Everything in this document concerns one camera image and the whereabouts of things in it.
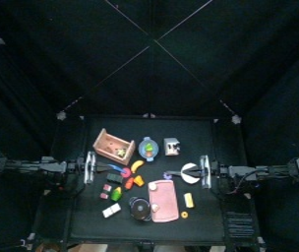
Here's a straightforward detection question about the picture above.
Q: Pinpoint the white toy plate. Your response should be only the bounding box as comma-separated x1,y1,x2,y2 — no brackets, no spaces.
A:
181,161,202,185

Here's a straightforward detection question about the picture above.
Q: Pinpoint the blue toy spoon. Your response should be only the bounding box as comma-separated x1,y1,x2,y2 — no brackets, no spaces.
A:
107,163,127,174

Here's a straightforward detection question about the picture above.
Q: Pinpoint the dark green toy block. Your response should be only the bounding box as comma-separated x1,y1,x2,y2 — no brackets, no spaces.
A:
106,172,125,184

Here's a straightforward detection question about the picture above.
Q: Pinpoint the pink red toy disc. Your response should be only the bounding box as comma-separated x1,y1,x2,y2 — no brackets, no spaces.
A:
119,166,134,179

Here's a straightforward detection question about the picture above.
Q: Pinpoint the wooden toy crate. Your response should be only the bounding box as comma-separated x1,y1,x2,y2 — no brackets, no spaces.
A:
93,128,138,166

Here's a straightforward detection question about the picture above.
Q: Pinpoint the red orange toy pepper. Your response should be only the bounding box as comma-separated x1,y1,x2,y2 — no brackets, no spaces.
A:
123,176,135,191

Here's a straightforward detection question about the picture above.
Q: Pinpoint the yellow toy banana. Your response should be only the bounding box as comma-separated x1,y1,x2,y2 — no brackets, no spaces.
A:
130,159,146,174

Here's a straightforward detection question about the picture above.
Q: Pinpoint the green yellow toy corn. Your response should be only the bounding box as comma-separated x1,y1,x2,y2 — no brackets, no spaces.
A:
111,186,125,203

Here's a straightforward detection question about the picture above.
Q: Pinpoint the yellow toy butter block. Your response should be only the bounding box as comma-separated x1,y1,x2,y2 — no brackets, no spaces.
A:
183,192,195,210

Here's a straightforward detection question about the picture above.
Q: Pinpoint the white black toy appliance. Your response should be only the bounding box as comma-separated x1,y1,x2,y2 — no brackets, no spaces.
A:
163,137,183,157

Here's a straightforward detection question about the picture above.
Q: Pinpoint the pink toy cutting board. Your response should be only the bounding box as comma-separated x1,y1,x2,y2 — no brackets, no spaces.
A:
147,178,182,223

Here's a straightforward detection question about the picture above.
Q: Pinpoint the blue toy bowl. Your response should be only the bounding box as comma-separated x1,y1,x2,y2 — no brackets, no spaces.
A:
137,136,162,162

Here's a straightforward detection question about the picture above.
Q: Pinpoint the green orange toy carrot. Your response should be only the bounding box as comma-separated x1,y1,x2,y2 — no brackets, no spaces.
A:
143,143,155,158

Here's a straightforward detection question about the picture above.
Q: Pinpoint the white toy block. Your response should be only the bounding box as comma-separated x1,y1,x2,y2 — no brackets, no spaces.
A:
102,202,123,219

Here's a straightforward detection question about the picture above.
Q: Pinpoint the black toy pot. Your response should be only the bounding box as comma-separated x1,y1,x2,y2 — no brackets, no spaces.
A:
127,196,154,221

